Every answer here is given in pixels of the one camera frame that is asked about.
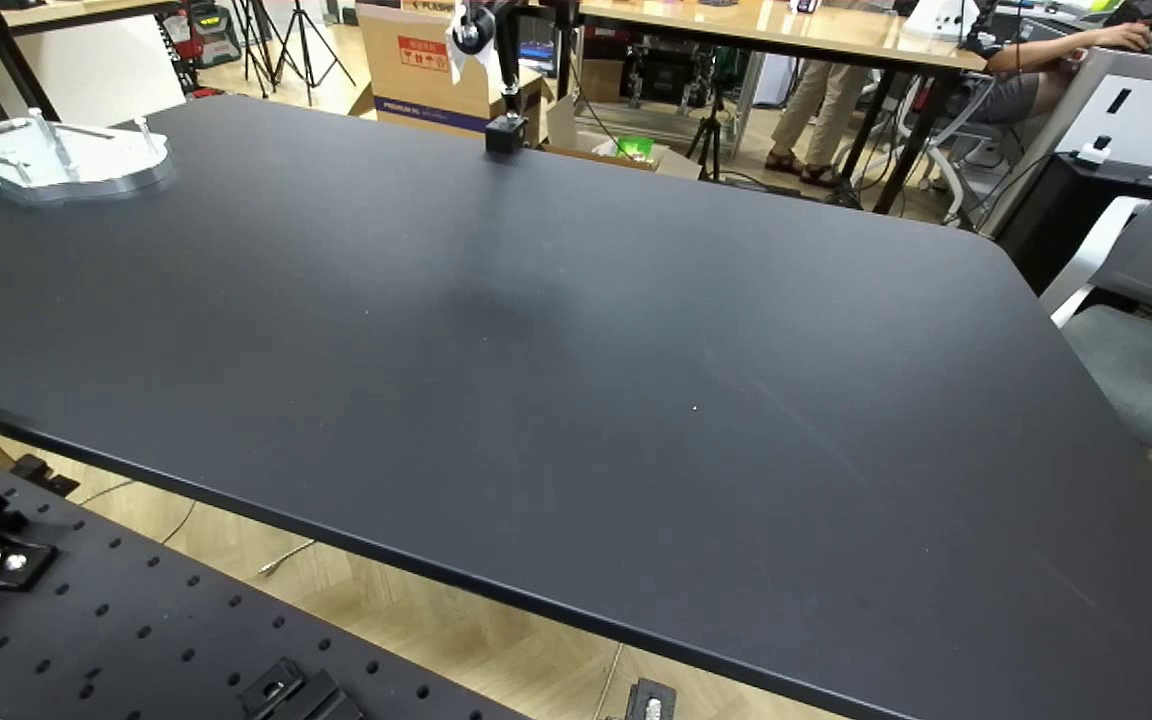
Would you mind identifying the green object on floor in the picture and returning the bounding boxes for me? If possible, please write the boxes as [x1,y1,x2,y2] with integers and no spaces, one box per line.
[607,131,665,169]

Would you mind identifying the small black tripod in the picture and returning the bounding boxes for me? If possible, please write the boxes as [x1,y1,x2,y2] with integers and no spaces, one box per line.
[682,53,735,189]

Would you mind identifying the cardboard box with red label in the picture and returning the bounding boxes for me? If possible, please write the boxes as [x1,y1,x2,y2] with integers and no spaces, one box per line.
[352,0,557,135]

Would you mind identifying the seated person in khaki trousers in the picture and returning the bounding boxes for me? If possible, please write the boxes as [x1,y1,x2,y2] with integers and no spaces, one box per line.
[760,11,1152,191]

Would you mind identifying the long wooden table black legs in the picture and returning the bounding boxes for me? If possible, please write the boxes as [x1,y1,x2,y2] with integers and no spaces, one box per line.
[570,0,992,216]

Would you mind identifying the black clamp block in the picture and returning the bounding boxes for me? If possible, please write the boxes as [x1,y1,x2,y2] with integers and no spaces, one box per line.
[234,656,371,720]

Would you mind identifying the mesh office chair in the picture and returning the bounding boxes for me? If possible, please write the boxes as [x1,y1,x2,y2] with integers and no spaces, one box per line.
[925,66,1049,231]

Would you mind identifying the black perforated mounting board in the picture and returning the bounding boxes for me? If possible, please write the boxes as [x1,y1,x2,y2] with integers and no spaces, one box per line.
[0,452,528,720]

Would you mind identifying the white panel board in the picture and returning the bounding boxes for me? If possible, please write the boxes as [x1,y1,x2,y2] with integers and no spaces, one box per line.
[0,11,193,131]

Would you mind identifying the gray cabinet with black slot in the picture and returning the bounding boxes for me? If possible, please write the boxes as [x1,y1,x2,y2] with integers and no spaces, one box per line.
[976,45,1152,295]

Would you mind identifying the wooden desk with black leg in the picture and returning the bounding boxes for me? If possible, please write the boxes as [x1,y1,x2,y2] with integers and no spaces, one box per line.
[0,0,189,128]

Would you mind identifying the small metal bracket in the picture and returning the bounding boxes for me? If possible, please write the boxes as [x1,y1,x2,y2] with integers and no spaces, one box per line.
[624,676,680,720]

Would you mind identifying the black camera tripod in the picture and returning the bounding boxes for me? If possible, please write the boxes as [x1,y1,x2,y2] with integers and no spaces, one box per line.
[234,0,358,109]

